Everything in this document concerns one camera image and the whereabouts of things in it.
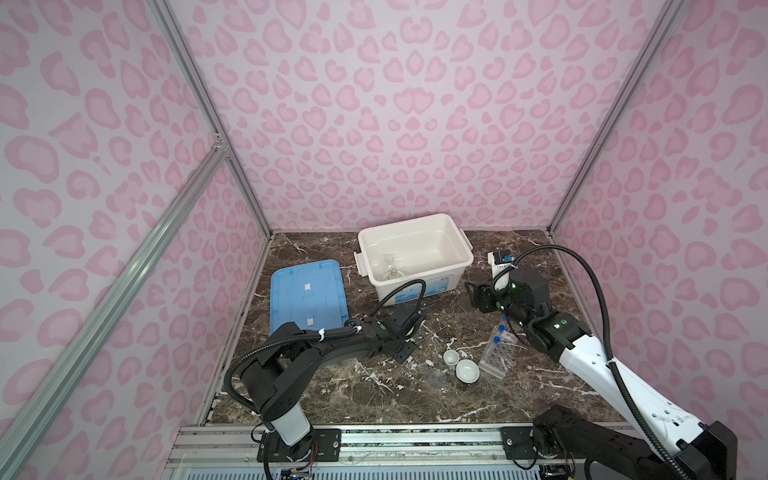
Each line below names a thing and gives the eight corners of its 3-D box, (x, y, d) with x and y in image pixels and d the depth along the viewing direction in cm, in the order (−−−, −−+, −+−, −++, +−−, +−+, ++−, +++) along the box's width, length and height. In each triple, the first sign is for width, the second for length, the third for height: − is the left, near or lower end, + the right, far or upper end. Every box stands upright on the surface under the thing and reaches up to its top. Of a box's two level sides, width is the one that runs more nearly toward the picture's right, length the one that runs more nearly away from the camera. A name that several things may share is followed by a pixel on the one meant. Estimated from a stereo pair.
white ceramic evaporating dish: (457, 383, 85) (458, 380, 83) (454, 362, 88) (455, 359, 87) (479, 383, 85) (481, 380, 83) (476, 362, 88) (477, 359, 86)
